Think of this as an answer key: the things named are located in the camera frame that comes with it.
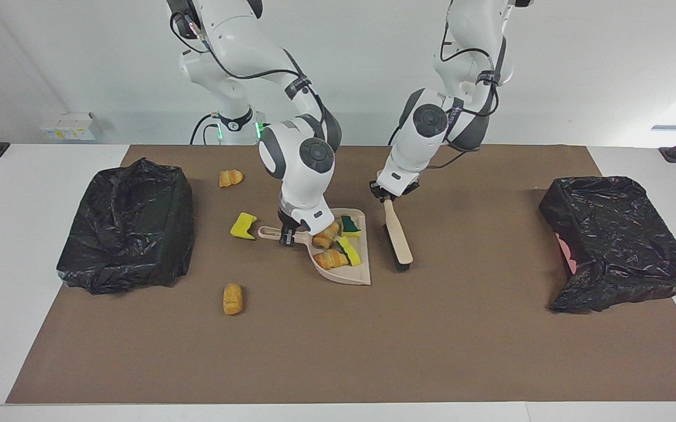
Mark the striped toy croissant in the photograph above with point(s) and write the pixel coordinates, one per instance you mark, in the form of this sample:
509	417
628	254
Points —
330	259
326	235

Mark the green and yellow sponge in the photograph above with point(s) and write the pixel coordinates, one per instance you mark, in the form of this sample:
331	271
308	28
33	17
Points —
349	225

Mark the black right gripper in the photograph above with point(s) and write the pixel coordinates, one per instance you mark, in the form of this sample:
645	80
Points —
286	220

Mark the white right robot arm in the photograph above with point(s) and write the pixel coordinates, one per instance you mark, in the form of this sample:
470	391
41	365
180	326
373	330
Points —
302	176

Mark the small toy croissant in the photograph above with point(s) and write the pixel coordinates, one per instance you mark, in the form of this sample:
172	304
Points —
231	178

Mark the beige plastic dustpan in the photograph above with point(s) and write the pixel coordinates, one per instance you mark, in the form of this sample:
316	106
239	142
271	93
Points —
346	274

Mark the yellow sponge chunk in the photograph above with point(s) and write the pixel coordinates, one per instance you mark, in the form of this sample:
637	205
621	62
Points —
352	253

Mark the black bag lined pink bin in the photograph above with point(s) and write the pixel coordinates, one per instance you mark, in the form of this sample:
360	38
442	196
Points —
619	246

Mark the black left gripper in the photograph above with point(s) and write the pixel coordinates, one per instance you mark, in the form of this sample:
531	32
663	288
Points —
394	192

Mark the brown table mat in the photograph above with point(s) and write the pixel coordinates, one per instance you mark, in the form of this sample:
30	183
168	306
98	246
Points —
338	351

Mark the notched yellow sponge piece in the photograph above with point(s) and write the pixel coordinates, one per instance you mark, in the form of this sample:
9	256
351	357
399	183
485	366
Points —
243	226

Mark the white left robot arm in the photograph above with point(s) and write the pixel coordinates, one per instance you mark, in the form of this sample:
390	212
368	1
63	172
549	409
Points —
420	146

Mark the brown toy bread roll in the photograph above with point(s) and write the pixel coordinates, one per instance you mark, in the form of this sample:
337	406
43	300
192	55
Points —
233	299

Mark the white wall socket box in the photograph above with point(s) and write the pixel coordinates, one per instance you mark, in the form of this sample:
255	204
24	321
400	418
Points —
68	128

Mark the beige brush black bristles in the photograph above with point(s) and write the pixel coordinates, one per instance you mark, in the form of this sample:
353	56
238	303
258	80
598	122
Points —
397	234

